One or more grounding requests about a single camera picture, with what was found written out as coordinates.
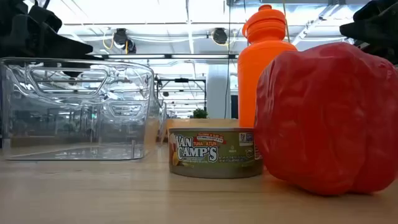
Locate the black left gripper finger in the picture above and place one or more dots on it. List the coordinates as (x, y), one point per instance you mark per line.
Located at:
(56, 45)

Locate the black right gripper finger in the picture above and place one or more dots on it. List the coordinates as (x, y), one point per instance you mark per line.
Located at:
(373, 29)

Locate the clear plastic bin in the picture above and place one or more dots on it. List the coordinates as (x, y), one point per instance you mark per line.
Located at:
(77, 124)
(163, 124)

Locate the green label tuna can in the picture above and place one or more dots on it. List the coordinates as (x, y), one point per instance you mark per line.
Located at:
(214, 152)

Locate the orange plastic bottle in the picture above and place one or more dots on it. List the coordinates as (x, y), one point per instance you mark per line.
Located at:
(258, 77)

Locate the black metal frame stand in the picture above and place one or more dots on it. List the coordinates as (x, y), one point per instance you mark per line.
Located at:
(182, 80)

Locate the black ceiling-hung device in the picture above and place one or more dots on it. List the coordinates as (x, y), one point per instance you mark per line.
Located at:
(219, 35)
(121, 38)

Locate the red toy bell pepper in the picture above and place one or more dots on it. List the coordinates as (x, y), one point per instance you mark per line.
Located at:
(326, 118)

